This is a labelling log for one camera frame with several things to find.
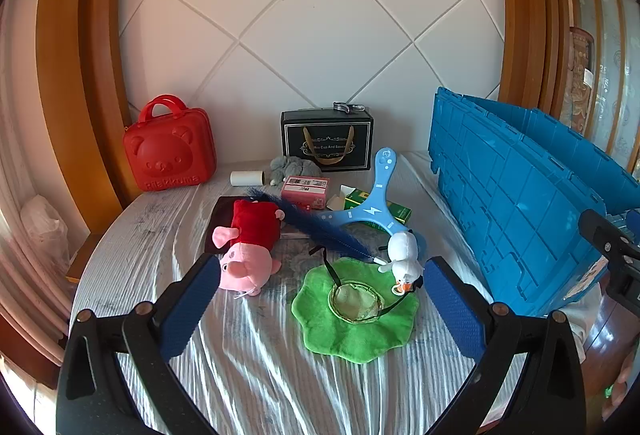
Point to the pink tissue pack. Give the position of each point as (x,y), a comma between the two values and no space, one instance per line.
(305,195)

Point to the wooden headboard frame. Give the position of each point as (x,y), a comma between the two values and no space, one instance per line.
(75,90)
(525,15)

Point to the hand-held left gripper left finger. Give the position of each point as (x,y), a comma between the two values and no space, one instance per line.
(190,305)

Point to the red bear-face carry case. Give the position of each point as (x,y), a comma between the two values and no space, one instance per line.
(167,150)

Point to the clear plastic bag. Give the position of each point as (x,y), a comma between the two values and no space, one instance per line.
(45,230)

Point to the black gift box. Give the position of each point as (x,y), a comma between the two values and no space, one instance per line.
(325,135)

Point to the green lily pad hat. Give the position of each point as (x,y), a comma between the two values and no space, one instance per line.
(350,335)

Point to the blue feather wand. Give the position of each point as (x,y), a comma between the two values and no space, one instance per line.
(325,230)

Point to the green cardboard box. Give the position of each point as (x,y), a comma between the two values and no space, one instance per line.
(397,213)

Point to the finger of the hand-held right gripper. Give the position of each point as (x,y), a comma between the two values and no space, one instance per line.
(600,230)

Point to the wooden glass-panel door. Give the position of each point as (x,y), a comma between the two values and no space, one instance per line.
(605,65)

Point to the white cloth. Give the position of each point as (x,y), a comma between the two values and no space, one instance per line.
(585,315)

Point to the maroon wool beret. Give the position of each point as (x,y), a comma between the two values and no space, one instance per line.
(220,220)

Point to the pink pig plush toy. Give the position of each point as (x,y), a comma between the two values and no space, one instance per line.
(250,245)

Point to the metal clasp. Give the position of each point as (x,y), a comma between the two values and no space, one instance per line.
(347,106)

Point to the grey fluffy plush toy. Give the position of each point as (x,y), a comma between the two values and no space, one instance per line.
(292,167)

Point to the white duck plush toy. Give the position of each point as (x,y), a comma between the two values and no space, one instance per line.
(405,255)

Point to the blue plastic crate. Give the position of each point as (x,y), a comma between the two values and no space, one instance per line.
(515,195)

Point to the white striped bed sheet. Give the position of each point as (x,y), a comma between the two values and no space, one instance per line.
(250,365)

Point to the white paper roll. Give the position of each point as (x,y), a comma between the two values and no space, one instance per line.
(246,178)

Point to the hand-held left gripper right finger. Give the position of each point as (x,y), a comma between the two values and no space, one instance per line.
(452,305)

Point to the blue boomerang toy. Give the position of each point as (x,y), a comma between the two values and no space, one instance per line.
(375,185)

